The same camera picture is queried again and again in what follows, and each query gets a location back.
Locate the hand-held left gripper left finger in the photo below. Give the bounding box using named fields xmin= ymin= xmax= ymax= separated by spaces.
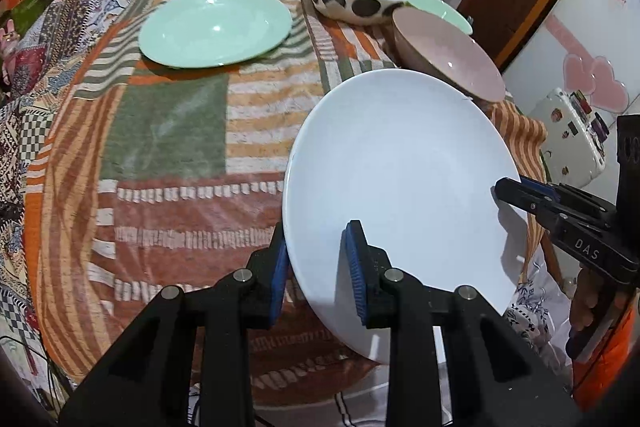
xmin=59 ymin=221 xmax=291 ymax=427

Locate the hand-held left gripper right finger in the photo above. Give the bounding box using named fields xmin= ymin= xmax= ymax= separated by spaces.
xmin=341 ymin=220 xmax=586 ymax=427

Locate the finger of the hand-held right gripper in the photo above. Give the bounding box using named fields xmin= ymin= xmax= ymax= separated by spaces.
xmin=495 ymin=177 xmax=613 ymax=238
xmin=520 ymin=178 xmax=617 ymax=222

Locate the white plate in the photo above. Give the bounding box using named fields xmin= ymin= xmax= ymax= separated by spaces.
xmin=281 ymin=68 xmax=531 ymax=365

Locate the pink bowl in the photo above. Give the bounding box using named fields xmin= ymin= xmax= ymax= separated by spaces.
xmin=391 ymin=8 xmax=507 ymax=104

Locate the green bowl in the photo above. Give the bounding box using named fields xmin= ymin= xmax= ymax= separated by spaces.
xmin=397 ymin=0 xmax=474 ymax=36

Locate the green plate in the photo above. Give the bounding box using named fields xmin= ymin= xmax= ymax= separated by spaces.
xmin=138 ymin=0 xmax=293 ymax=69

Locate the person's right hand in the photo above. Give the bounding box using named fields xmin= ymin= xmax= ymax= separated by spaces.
xmin=570 ymin=264 xmax=608 ymax=338

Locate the white floral sheet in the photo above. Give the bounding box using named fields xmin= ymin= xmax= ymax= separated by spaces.
xmin=502 ymin=252 xmax=573 ymax=388

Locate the white refrigerator with pink hearts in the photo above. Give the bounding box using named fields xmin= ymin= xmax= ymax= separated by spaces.
xmin=500 ymin=0 xmax=640 ymax=118

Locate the striped patchwork blanket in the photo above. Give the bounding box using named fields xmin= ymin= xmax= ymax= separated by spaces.
xmin=27 ymin=0 xmax=548 ymax=408

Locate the patterned quilt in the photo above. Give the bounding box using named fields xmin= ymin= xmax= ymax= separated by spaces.
xmin=0 ymin=0 xmax=156 ymax=413

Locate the green box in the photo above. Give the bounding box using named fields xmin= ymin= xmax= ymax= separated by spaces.
xmin=10 ymin=0 xmax=48 ymax=32

